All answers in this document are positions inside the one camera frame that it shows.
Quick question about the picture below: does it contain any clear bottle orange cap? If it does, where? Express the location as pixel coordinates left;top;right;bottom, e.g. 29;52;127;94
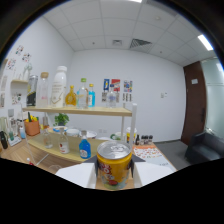
43;128;54;149

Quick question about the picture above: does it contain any patterned placemat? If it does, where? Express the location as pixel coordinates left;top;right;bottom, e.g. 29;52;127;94
133;146;165;162

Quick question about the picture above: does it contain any blue liquid bottle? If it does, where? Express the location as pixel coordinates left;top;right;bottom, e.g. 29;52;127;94
78;130;92;160

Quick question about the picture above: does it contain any clear bottle red label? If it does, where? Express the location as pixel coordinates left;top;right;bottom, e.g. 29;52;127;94
58;128;70;155

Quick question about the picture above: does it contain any white bowl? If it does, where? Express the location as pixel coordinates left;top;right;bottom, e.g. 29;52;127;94
80;130;98;139
66;128;81;138

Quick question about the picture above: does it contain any yellow jar white lid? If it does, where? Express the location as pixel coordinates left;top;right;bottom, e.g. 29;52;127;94
125;126;138;144

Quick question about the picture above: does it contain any green mug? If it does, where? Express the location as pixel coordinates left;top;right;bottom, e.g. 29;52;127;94
110;132;126;141

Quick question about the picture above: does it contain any green potted plant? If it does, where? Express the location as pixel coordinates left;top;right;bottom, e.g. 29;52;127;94
54;113;70;127

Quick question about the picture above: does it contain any two-tier white wood shelf rack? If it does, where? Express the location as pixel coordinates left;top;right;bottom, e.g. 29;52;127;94
22;103;138;164

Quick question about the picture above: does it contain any blue white jar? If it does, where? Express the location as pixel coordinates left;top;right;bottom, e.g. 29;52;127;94
19;126;27;140

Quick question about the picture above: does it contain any white tray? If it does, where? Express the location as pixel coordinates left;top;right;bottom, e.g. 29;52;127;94
8;135;23;147

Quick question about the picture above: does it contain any light blue bottle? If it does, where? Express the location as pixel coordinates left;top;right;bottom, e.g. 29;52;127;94
87;83;96;108

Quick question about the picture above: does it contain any black kettle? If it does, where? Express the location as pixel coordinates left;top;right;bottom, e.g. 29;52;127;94
0;130;9;150

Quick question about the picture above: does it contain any brown door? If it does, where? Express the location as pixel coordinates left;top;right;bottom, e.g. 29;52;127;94
180;60;208;146

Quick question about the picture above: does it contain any water bottle blue cap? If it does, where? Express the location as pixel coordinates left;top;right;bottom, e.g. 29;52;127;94
107;83;117;109

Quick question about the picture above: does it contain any large white bottle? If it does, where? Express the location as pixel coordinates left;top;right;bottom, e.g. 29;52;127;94
50;65;68;108

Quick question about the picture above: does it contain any glass jar cork lid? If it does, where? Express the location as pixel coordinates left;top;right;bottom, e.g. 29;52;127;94
36;71;50;108

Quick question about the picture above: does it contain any tall black can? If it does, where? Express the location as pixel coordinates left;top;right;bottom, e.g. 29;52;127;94
26;74;39;107

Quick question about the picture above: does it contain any ceiling air vent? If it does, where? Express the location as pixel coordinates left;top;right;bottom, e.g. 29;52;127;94
129;38;153;49

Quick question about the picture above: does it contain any ceiling light panel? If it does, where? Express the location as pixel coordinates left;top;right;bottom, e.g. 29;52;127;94
197;34;214;52

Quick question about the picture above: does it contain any multicolour wall poster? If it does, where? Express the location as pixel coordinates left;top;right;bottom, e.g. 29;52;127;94
123;80;133;93

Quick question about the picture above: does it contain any red wall poster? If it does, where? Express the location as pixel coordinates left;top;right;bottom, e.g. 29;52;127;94
110;78;121;93

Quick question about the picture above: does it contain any wooden wall shelf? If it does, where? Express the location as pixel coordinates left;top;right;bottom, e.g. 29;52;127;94
11;79;29;85

